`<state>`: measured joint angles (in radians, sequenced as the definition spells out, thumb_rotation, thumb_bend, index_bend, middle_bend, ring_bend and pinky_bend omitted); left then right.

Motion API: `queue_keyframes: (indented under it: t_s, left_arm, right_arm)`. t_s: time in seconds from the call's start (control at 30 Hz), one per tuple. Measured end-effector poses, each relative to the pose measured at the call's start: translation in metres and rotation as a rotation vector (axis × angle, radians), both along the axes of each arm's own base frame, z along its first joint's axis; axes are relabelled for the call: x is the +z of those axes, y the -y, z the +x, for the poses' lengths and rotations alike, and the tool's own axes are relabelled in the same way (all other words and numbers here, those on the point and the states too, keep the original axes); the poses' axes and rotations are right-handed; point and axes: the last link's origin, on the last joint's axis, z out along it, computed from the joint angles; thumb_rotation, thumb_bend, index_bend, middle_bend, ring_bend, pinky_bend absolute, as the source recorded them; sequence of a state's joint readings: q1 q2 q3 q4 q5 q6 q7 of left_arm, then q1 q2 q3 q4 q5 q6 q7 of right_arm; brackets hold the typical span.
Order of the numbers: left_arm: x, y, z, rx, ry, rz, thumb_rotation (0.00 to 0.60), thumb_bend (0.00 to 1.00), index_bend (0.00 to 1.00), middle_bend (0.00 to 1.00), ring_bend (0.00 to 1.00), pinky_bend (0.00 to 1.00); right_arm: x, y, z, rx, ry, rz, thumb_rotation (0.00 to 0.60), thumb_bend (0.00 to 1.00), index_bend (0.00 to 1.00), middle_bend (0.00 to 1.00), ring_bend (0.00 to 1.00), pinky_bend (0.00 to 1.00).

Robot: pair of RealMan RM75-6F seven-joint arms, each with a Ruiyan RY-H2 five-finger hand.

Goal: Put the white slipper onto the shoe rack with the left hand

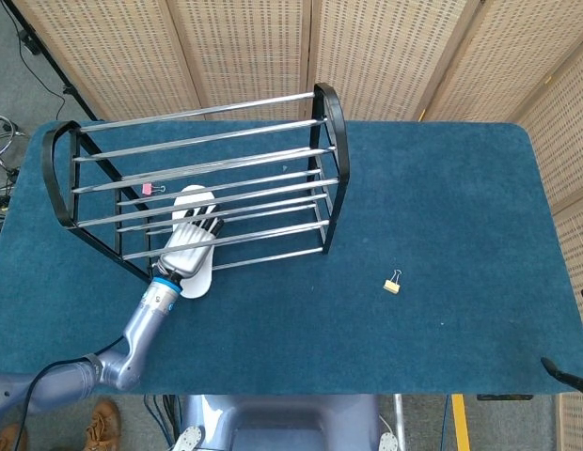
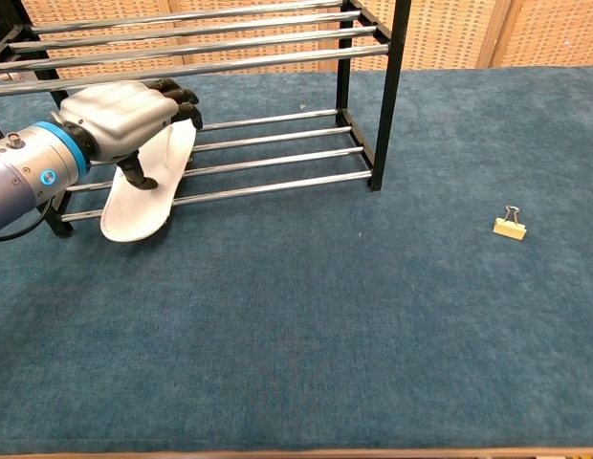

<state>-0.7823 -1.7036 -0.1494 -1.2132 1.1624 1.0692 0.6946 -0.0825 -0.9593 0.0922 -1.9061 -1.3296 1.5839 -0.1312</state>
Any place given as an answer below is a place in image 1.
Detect blue cable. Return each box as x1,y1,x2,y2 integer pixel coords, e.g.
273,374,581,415
440,394,451,451

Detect wicker folding screen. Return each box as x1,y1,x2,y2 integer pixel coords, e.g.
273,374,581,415
8,0,583,451

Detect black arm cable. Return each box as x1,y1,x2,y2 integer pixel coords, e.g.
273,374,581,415
16,335,128,451

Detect brown leather boot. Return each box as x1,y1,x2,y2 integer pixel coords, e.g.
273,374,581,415
0,422,28,451
84,398,122,451

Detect black cables under table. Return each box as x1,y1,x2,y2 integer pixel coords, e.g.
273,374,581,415
143,394,181,451

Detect white metal table leg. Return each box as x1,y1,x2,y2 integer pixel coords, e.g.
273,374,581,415
392,394,408,451

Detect yellow binder clip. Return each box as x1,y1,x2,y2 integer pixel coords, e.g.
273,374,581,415
383,269,402,297

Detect black and chrome shoe rack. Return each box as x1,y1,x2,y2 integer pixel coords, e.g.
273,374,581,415
40,82,352,283

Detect blue-grey robot torso base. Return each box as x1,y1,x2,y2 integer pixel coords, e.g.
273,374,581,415
171,394,401,451

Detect white slipper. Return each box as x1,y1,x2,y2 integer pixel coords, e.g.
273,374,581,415
171,184,219,301

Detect blue carpet table cover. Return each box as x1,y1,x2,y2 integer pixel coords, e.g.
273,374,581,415
0,119,583,397

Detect black power adapter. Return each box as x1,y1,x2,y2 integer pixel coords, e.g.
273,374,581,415
17,29,39,56

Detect chrome chair base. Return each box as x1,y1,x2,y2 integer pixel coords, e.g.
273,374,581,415
0,114,29,171

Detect silver and black left robot hand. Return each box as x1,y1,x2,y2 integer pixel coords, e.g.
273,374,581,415
154,202,226,278

